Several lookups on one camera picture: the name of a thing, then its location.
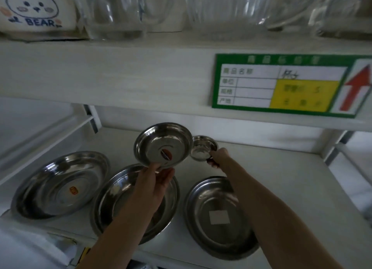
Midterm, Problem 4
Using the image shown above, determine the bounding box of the clear glass cup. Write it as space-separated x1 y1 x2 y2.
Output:
71 0 149 41

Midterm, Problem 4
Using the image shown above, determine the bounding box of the white shelf unit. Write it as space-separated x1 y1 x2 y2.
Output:
0 30 372 269

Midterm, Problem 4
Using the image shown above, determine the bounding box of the green price label card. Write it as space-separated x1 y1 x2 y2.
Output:
211 53 372 119

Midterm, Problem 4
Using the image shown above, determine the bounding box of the person's right hand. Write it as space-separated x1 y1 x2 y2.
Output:
207 147 233 171

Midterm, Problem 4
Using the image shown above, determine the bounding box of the large deep steel plate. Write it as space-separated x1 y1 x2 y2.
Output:
90 163 181 245

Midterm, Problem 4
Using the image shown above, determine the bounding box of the steel plate orange sticker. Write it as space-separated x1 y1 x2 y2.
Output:
11 151 111 220

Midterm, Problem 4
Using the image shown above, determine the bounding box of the person's left hand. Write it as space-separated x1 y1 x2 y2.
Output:
128 162 176 210

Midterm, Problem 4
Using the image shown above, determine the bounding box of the yellow shelf label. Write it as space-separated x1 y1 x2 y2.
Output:
78 246 92 265

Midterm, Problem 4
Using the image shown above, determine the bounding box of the small steel bowl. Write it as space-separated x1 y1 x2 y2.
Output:
190 135 218 162

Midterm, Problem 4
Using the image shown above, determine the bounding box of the person's right forearm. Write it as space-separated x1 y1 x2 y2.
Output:
219 156 339 269

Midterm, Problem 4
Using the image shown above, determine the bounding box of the round steel plate red sticker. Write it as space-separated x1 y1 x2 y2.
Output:
133 122 194 171

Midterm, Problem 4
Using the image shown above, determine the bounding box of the ribbed clear glass bowl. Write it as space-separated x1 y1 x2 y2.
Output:
183 0 272 40

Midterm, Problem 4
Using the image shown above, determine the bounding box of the white side shelf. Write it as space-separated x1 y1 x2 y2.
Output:
0 97 98 186
322 129 372 221

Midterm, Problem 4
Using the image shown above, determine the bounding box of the steel plate white sticker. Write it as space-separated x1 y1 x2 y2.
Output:
183 176 261 261

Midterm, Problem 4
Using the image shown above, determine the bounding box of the person's left forearm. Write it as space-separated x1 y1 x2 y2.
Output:
76 201 164 269

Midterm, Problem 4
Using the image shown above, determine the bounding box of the white ceramic bear bowl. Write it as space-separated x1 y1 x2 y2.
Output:
0 0 77 40

